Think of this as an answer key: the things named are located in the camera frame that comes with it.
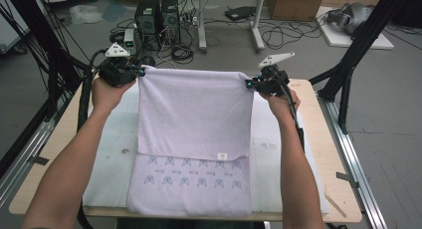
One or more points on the clear plastic bag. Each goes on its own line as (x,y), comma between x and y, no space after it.
(85,14)

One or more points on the white cabinet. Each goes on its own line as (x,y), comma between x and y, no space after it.
(10,26)

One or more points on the grey headset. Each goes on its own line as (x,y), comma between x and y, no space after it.
(353,16)

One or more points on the brown cardboard box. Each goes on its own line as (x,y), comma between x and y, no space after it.
(295,5)

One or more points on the lavender printed towel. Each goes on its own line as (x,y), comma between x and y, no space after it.
(192,122)

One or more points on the blue floor sheet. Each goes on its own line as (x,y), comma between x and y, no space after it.
(114,10)

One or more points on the black metal frame stand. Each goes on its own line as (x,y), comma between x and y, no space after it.
(356,46)
(49,53)

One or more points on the black flat device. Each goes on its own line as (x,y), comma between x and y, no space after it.
(239,13)

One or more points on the black computer tower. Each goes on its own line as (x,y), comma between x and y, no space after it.
(170,20)
(147,21)

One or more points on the white grid mat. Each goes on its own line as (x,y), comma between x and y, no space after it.
(112,146)

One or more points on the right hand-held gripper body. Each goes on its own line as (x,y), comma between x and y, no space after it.
(273,83)

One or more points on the person's left hand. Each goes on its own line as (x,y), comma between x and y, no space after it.
(106,96)

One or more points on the white power supply unit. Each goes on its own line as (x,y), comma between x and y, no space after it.
(129,36)

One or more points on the white desk leg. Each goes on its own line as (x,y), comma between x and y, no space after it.
(201,23)
(257,23)

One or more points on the aluminium rail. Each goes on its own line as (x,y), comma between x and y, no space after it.
(23,156)
(355,162)

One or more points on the thin wooden stick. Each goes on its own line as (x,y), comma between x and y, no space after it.
(336,205)

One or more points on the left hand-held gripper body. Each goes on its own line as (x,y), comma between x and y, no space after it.
(116,73)

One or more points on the person's dark green clothing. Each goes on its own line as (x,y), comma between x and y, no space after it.
(185,224)

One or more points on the grey tape piece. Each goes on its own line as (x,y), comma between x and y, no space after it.
(346,179)

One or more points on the black tape piece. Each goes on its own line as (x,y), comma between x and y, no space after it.
(39,160)

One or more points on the person's right hand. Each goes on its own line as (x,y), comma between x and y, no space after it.
(282,106)

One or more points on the white floor board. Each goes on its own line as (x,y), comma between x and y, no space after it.
(361,40)

